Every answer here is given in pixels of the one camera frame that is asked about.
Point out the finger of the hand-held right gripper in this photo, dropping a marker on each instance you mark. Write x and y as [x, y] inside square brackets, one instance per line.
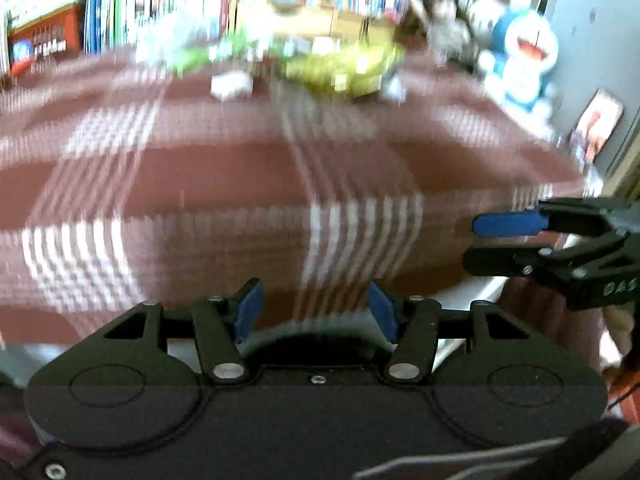
[510, 225]
[495, 261]

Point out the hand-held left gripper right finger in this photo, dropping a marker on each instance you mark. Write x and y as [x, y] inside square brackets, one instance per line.
[382, 310]

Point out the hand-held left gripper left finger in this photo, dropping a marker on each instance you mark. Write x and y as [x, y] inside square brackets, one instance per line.
[250, 310]

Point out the yellow green snack bag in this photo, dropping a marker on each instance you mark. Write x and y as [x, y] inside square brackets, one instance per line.
[345, 70]

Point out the orange picture card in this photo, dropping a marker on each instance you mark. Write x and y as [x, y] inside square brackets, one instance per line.
[597, 122]

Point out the blue cat plush toy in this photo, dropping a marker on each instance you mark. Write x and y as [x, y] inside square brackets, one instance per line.
[525, 50]

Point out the brown haired doll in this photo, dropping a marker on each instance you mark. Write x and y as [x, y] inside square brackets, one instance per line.
[442, 25]

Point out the white plush toy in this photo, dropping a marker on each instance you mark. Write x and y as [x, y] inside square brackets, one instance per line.
[485, 5]

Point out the white card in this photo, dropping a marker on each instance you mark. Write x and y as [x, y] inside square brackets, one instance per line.
[230, 86]

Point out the long green wrapper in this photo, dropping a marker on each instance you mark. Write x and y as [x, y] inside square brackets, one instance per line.
[210, 54]

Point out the wooden drawer organizer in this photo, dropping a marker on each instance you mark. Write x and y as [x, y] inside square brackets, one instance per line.
[320, 20]

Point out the clear plastic bag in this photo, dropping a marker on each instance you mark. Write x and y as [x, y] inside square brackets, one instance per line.
[172, 35]

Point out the red plastic crate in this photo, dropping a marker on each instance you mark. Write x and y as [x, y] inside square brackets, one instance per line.
[50, 35]

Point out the blue round tin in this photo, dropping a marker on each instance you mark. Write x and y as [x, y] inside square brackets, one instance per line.
[22, 52]

